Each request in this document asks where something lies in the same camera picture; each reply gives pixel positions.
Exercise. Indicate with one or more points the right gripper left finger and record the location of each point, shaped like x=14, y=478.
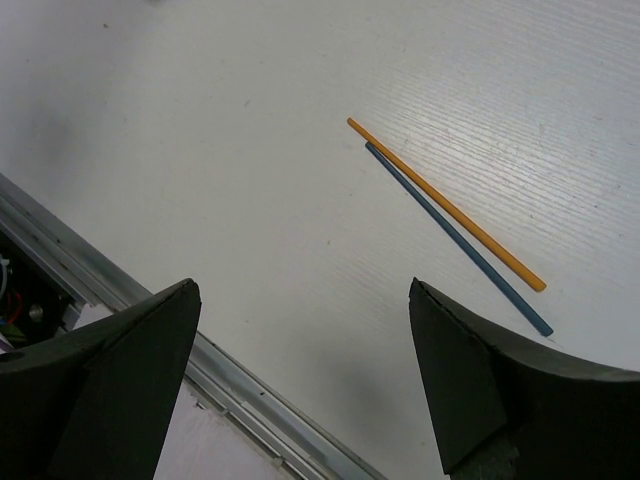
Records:
x=96, y=403

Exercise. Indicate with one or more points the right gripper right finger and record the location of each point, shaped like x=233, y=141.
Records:
x=503, y=406

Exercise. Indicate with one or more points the orange black chopstick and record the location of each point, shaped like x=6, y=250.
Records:
x=506, y=257

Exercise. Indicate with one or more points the grey chopstick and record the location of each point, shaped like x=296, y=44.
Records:
x=534, y=319

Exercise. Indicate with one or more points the white front cover board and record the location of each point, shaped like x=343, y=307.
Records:
x=202, y=444

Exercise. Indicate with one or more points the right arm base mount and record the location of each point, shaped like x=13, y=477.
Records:
x=32, y=304

